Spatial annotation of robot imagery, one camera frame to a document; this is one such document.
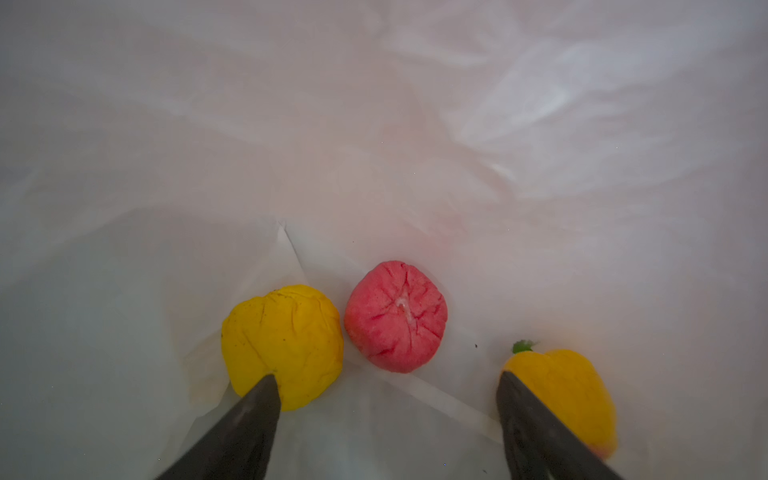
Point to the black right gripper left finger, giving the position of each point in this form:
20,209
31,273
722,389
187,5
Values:
239,445

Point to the yellow orange toy fruit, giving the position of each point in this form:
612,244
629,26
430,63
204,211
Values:
570,387

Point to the red toy apple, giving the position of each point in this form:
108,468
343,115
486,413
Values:
396,317

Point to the white plastic bag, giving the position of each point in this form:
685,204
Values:
589,175

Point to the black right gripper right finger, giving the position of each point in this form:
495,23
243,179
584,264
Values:
537,445

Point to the round yellow toy lemon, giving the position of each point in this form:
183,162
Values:
294,334

